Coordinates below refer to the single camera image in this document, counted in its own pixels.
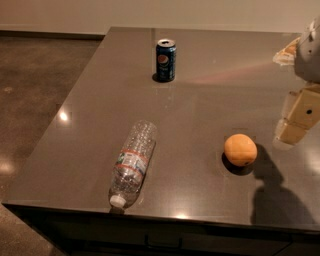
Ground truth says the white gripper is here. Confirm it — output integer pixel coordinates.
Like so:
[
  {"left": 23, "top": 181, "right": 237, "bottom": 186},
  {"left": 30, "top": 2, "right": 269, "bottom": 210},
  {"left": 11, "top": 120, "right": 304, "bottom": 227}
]
[{"left": 273, "top": 18, "right": 320, "bottom": 146}]

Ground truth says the clear plastic water bottle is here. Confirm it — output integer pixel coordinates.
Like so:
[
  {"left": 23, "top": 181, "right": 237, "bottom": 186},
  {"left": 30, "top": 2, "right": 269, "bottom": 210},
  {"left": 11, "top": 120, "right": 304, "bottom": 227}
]
[{"left": 109, "top": 120, "right": 157, "bottom": 209}]

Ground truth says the orange fruit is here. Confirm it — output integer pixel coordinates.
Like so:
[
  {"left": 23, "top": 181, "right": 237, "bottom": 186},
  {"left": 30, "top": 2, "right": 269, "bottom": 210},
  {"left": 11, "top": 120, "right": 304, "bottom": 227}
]
[{"left": 224, "top": 134, "right": 258, "bottom": 167}]

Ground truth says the blue Pepsi soda can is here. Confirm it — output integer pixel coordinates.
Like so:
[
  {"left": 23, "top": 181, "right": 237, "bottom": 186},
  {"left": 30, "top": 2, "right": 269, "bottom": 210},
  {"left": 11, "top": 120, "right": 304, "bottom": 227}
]
[{"left": 156, "top": 39, "right": 177, "bottom": 82}]

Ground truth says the dark drawer handle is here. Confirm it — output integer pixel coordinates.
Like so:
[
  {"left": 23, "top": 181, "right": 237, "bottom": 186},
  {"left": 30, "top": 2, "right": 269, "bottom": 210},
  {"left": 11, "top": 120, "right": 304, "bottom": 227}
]
[{"left": 144, "top": 233, "right": 182, "bottom": 249}]

